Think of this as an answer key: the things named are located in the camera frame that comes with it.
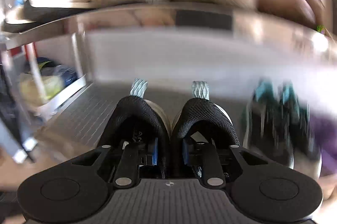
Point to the cream black sneakers top shelf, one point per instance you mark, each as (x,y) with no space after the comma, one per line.
(33,13)

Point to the metal perforated shoe rack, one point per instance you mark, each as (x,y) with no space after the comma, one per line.
(170,44)

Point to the white storage shelf unit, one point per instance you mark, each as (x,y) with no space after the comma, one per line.
(38,94)

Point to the black sneaker white sole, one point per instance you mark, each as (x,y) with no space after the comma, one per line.
(137,120)

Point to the purple slide slipper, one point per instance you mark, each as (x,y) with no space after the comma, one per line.
(324,129)

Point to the black teal running sneaker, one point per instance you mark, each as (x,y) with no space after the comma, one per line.
(307,153)

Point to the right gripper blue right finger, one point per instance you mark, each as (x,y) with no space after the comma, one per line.
(185,152)

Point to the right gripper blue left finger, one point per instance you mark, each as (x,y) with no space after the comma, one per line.
(154,152)

